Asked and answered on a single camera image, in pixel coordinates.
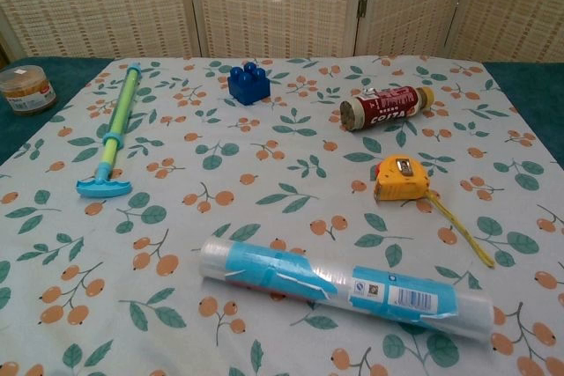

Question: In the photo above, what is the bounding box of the yellow tape measure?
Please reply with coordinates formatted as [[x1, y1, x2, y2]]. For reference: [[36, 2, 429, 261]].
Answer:
[[373, 154, 496, 269]]

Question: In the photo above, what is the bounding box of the blue plastic building block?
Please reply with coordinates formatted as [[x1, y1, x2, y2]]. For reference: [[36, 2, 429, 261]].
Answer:
[[226, 61, 271, 107]]

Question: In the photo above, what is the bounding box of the cling film roll blue label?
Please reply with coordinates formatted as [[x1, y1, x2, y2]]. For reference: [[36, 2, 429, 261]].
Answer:
[[197, 235, 494, 343]]

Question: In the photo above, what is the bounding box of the red labelled drink bottle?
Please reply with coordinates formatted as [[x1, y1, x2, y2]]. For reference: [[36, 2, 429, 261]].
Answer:
[[338, 84, 436, 132]]

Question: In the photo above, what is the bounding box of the woven folding screen panel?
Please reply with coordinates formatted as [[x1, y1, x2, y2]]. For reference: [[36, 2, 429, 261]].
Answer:
[[184, 0, 367, 60], [354, 0, 476, 60], [444, 0, 564, 64], [0, 0, 203, 61]]

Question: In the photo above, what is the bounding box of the blue green toy water pump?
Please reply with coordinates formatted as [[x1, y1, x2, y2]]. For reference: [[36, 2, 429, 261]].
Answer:
[[75, 63, 144, 198]]

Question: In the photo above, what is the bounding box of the clear plastic jar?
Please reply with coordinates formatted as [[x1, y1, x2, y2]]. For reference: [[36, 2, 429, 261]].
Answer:
[[0, 64, 58, 117]]

